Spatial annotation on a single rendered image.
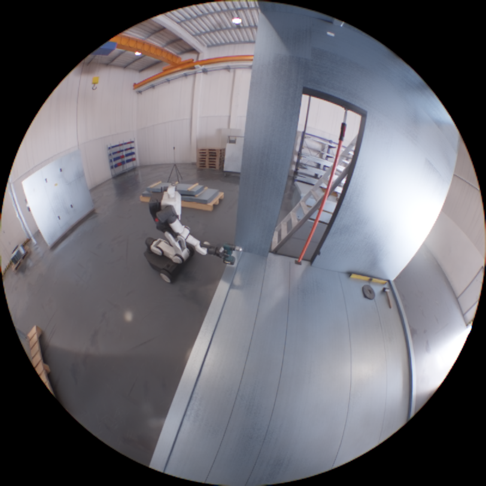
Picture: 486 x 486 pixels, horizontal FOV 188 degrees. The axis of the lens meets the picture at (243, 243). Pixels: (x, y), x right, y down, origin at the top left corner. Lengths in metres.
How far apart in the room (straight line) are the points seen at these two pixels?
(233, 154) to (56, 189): 6.03
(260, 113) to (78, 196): 5.18
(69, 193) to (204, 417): 5.46
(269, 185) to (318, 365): 1.59
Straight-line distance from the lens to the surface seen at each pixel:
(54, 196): 5.28
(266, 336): 1.28
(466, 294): 10.44
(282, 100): 1.31
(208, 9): 8.56
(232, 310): 1.32
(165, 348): 1.72
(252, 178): 1.32
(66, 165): 5.40
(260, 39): 1.64
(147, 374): 1.79
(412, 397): 2.56
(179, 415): 1.28
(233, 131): 7.90
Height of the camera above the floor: 1.59
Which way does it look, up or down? 40 degrees down
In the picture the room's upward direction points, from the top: 7 degrees clockwise
